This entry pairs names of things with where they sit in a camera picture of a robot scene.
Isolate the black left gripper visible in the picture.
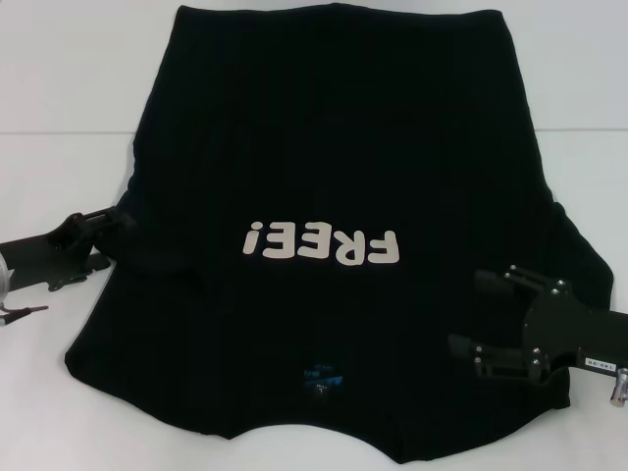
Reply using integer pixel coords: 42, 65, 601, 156
0, 208, 136, 294

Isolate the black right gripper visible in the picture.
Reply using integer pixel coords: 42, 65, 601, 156
446, 264, 628, 388

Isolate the thin left arm cable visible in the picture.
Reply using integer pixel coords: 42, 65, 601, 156
0, 303, 50, 328

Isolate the black shirt with FREE print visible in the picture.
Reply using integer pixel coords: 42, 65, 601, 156
65, 3, 617, 471

